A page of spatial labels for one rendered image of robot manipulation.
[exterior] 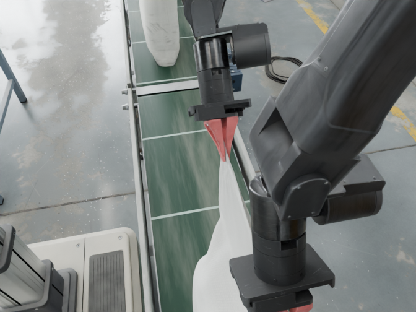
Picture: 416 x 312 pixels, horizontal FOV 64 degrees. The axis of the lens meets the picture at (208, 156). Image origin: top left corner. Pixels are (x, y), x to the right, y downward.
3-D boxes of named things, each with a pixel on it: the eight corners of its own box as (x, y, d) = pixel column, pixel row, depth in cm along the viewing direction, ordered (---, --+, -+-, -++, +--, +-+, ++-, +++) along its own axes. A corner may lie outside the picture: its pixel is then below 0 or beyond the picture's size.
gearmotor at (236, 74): (206, 65, 207) (206, 43, 196) (229, 62, 209) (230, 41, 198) (216, 95, 188) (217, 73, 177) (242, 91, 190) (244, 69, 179)
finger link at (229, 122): (244, 160, 55) (237, 103, 54) (202, 166, 54) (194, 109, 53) (235, 158, 61) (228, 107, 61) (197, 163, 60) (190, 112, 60)
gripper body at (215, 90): (252, 109, 55) (247, 64, 54) (192, 117, 53) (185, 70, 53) (243, 112, 61) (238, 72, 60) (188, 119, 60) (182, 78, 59)
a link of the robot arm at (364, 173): (257, 108, 30) (292, 183, 24) (374, 93, 31) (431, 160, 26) (246, 187, 39) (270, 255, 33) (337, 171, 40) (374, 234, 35)
